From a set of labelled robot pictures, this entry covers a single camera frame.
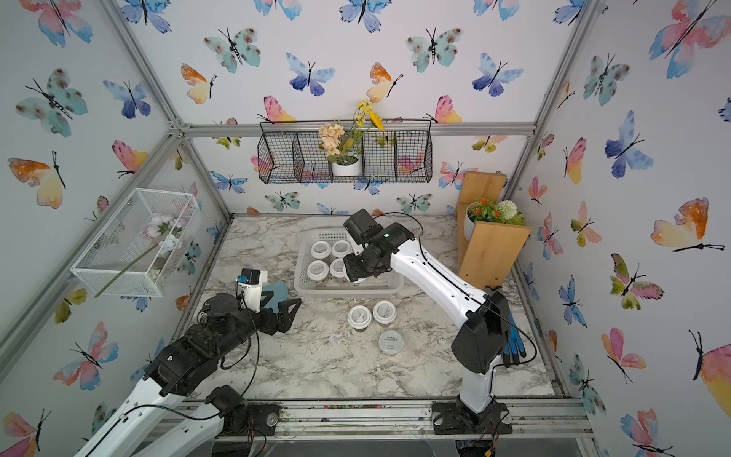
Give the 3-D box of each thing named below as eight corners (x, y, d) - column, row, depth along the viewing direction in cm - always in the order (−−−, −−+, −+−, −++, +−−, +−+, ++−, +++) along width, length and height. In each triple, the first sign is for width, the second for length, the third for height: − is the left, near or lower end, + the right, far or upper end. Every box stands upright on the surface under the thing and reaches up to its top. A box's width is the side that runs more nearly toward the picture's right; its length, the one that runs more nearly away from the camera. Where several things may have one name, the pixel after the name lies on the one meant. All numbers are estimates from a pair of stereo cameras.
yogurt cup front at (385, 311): (373, 329, 91) (373, 319, 86) (373, 310, 95) (373, 300, 90) (395, 329, 91) (396, 319, 86) (394, 310, 95) (395, 300, 90)
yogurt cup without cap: (378, 356, 86) (378, 350, 82) (378, 336, 90) (378, 329, 85) (403, 356, 86) (404, 350, 82) (402, 336, 90) (403, 329, 85)
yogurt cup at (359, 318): (348, 334, 90) (346, 324, 85) (349, 315, 94) (347, 305, 89) (371, 333, 90) (371, 324, 85) (371, 315, 94) (371, 305, 89)
